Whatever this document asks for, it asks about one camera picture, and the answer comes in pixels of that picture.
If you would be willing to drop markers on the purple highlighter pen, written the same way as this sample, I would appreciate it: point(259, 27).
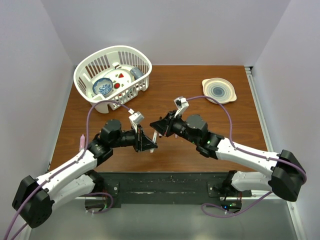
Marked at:
point(82, 142)

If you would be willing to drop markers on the aluminium frame rail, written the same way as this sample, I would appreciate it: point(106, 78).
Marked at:
point(292, 207)

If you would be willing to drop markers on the white strawberry plate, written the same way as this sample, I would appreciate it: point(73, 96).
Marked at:
point(121, 78)

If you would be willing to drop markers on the white plastic dish basket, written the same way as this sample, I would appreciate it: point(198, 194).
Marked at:
point(96, 65)

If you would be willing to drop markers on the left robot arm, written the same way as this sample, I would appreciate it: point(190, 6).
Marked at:
point(37, 198)

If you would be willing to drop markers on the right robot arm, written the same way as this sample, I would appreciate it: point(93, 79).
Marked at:
point(280, 173)

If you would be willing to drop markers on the blue patterned bowl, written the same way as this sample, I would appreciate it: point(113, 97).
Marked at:
point(102, 86)

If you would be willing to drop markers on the grey blue cup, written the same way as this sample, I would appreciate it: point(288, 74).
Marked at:
point(136, 73)

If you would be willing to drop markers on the white pink-end marker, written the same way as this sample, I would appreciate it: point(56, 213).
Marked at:
point(154, 139)

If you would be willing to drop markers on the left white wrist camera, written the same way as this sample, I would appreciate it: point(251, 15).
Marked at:
point(135, 119)

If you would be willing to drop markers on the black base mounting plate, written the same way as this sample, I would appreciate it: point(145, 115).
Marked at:
point(162, 188)

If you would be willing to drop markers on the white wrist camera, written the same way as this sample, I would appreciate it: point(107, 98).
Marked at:
point(135, 119)
point(181, 104)

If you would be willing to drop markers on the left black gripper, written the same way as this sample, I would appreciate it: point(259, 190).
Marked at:
point(141, 141)

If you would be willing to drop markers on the beige plate blue rings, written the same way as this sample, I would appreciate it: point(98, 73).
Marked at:
point(218, 90)

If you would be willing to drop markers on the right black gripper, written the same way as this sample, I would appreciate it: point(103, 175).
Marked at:
point(165, 126)

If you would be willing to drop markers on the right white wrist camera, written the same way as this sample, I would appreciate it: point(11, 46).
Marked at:
point(181, 104)

